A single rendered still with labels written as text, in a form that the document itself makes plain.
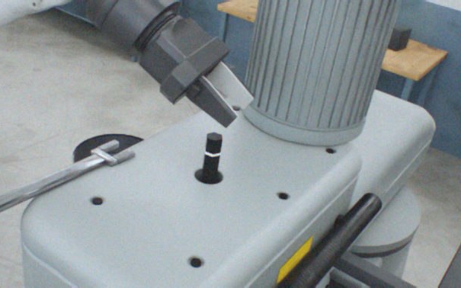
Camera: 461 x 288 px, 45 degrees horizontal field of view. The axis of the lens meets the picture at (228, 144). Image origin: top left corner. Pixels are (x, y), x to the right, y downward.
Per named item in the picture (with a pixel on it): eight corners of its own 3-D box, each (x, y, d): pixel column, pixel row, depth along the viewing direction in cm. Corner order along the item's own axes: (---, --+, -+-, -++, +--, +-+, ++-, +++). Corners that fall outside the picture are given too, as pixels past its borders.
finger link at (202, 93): (225, 129, 64) (186, 92, 64) (241, 112, 62) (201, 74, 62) (219, 135, 63) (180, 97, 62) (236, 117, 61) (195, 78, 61)
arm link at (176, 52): (201, 85, 73) (136, 22, 73) (244, 34, 67) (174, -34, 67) (155, 123, 63) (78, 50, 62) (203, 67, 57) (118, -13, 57)
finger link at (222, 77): (256, 96, 66) (219, 60, 66) (240, 113, 68) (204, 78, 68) (260, 91, 68) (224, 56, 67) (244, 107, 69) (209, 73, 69)
